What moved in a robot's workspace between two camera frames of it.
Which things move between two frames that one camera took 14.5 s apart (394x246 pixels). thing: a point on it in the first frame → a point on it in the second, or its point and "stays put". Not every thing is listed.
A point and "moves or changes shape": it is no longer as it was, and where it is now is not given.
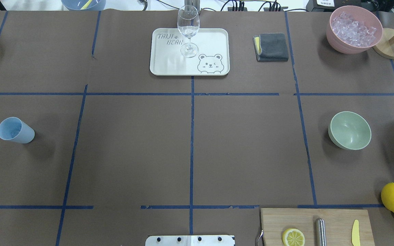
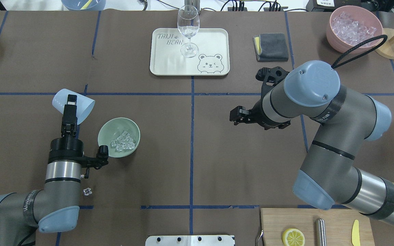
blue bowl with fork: x=84 y=5 stays put
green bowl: x=349 y=130 moves or changes shape
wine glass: x=188 y=22 stays put
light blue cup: x=13 y=129 → x=84 y=105
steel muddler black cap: x=320 y=232 stays put
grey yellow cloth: x=270 y=47 stays put
